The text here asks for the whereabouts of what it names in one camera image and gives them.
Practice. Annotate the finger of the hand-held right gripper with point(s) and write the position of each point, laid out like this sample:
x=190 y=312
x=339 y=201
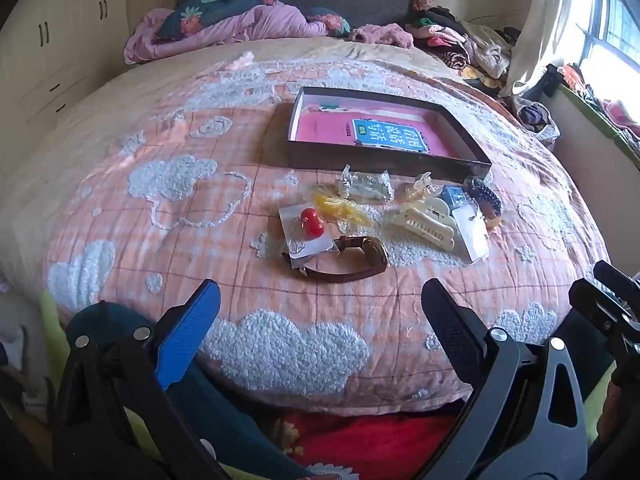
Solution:
x=607 y=312
x=617 y=282

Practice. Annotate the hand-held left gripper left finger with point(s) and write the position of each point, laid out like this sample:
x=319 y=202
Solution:
x=190 y=332

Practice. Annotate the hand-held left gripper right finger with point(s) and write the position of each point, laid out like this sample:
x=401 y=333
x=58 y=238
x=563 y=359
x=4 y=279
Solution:
x=450 y=330

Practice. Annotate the large cream hair claw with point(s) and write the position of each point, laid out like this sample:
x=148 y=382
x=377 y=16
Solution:
x=425 y=220

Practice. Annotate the red cherry earrings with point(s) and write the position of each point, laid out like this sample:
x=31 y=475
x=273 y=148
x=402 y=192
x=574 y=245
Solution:
x=312 y=222

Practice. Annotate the yellow hair clip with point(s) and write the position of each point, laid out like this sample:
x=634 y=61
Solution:
x=332 y=205

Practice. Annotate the dark shallow cardboard box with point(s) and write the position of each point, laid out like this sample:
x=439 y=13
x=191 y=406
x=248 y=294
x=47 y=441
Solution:
x=375 y=159

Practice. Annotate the orange plaid cloud quilt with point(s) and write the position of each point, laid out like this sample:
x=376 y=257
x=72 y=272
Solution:
x=225 y=270

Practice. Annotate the dark teal cloth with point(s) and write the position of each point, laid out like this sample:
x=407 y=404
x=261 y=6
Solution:
x=235 y=430

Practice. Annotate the brown leather wristwatch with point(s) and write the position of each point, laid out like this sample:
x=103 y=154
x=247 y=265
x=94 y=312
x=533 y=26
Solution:
x=372 y=255

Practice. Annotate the small translucent hair claw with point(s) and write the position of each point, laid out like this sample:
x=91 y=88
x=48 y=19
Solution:
x=420 y=187

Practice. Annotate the red and green printed blanket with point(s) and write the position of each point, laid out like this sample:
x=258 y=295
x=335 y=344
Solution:
x=360 y=445

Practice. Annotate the clear bag with pale clip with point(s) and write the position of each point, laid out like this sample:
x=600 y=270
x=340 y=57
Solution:
x=365 y=185

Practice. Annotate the clothes on windowsill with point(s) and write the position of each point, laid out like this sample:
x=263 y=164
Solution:
x=610 y=105

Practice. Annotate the white basket of clothes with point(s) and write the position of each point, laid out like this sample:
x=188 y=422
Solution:
x=535 y=120

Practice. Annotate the pink book with blue label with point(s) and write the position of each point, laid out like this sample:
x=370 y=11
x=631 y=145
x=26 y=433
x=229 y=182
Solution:
x=320 y=130

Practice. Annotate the window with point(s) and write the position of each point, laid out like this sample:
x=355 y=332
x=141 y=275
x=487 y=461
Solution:
x=617 y=25

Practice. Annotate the cream curtain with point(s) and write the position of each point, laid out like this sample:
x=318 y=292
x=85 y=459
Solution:
x=545 y=20

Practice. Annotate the small pink cloth piece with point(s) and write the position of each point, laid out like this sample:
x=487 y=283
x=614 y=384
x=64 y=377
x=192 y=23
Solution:
x=240 y=61

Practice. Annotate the pile of folded clothes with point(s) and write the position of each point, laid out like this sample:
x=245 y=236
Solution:
x=465 y=45

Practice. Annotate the pink fuzzy garment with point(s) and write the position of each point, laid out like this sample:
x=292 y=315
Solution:
x=382 y=36

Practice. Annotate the large dark floral pillow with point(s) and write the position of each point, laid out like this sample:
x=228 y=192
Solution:
x=200 y=12

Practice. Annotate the purple duvet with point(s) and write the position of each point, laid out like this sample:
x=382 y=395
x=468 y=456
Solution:
x=270 y=22

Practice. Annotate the cream built-in wardrobe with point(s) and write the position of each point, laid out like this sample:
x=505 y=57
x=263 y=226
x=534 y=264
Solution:
x=50 y=35

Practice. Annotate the small dark floral pillow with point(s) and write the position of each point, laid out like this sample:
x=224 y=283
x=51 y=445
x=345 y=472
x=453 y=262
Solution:
x=330 y=21

